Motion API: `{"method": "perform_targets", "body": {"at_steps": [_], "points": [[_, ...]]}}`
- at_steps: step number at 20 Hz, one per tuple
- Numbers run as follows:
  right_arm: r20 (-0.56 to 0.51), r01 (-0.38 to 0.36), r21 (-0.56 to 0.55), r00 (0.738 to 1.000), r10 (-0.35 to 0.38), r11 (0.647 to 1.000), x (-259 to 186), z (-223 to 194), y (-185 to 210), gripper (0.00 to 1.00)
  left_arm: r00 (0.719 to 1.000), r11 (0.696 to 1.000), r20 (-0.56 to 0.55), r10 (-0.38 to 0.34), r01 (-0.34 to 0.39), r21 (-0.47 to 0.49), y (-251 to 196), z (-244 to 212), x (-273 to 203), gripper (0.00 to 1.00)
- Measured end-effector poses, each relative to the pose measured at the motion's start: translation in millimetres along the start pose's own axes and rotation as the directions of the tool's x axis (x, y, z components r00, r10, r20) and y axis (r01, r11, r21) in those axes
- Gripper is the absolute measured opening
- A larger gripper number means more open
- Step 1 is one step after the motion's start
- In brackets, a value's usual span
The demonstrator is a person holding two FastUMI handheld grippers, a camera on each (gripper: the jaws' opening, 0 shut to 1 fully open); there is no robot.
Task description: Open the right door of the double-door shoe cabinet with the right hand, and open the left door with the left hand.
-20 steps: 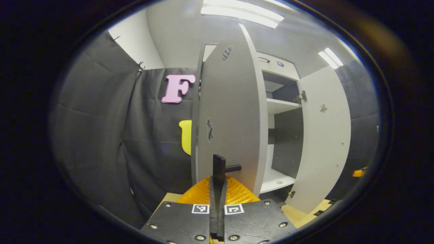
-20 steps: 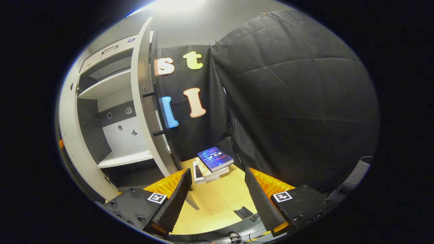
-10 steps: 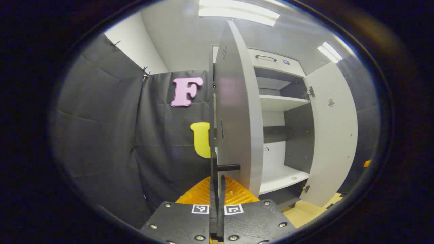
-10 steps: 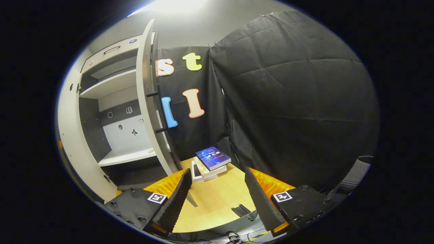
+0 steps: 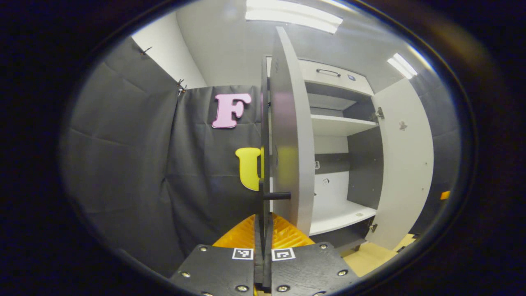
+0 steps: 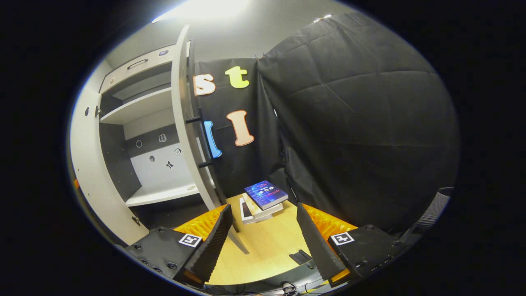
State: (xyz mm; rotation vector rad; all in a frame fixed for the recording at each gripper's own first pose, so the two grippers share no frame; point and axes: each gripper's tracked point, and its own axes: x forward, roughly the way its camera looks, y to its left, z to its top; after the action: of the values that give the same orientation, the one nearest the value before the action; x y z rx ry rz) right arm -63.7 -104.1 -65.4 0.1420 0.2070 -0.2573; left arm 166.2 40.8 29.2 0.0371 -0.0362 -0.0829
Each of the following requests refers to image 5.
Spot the white double-door shoe cabinet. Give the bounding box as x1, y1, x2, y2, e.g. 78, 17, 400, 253
265, 55, 381, 252

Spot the black backdrop cloth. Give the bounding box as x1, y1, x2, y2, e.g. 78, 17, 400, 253
60, 37, 463, 278

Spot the white cabinet door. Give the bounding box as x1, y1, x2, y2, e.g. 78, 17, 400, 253
260, 26, 316, 238
365, 78, 435, 250

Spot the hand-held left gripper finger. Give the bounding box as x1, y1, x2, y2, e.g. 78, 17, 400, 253
171, 214, 263, 296
263, 212, 360, 296

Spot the large ceiling light panel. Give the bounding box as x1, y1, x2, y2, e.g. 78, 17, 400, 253
245, 0, 344, 34

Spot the white cabinet drawer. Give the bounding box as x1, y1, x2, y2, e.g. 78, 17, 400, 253
266, 56, 375, 96

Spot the small ceiling light panel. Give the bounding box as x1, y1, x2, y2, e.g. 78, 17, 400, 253
386, 53, 418, 79

